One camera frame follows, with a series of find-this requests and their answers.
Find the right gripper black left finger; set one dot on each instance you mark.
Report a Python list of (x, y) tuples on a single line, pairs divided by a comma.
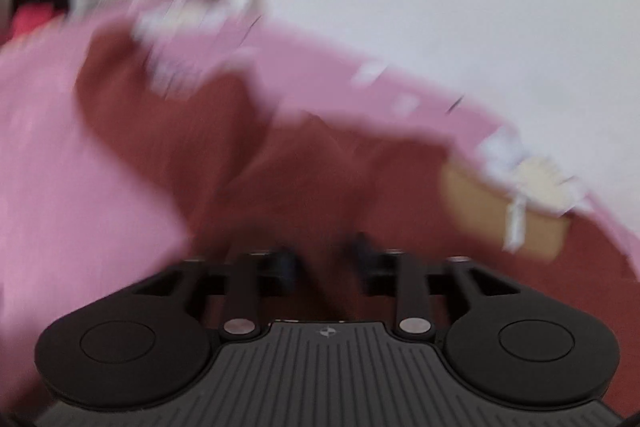
[(254, 278)]

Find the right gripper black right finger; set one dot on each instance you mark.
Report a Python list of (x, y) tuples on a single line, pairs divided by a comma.
[(396, 274)]

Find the rust red knit sweater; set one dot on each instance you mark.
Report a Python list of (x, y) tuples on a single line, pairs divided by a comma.
[(240, 178)]

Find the pink floral bed sheet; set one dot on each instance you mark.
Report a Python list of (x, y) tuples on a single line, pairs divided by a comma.
[(75, 225)]

